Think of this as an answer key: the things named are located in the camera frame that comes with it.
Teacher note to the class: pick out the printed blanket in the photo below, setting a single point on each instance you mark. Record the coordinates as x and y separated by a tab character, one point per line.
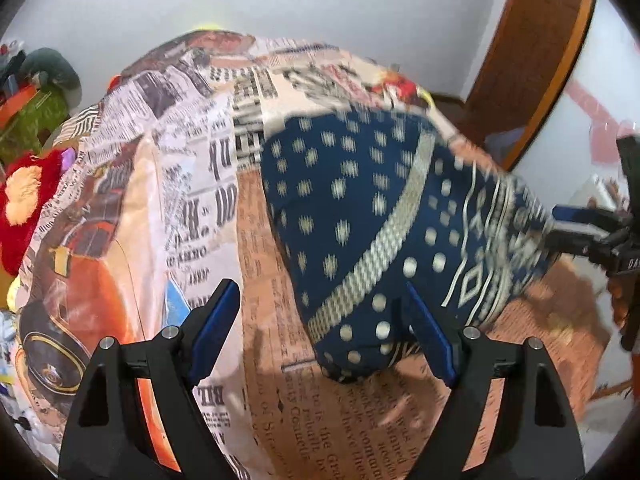
200	185

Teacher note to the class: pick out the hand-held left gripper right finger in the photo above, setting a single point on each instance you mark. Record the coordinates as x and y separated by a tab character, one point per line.
431	332

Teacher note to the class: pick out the grey-green plush toy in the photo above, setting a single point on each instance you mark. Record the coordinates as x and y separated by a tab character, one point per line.
52	70

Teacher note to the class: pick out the white box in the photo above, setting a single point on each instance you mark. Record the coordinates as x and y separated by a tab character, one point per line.
597	192

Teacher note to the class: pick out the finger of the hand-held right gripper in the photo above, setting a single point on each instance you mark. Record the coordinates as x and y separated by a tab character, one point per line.
575	249
582	215

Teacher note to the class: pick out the navy patterned hoodie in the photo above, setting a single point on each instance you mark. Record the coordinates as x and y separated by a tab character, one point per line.
350	210

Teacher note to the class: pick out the wooden door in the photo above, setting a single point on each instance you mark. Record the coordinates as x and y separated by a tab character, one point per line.
530	60

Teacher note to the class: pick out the pink wall sticker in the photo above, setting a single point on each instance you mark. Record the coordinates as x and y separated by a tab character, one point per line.
595	110

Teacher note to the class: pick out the grey-blue cloth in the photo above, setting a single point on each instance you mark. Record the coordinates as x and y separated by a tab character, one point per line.
505	142

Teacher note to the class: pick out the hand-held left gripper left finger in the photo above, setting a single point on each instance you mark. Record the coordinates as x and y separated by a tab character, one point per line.
220	320

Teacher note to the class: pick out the green cloth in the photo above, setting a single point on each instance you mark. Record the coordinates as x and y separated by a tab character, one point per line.
30	120

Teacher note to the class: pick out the red plush toy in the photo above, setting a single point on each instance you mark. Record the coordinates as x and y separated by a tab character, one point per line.
20	220

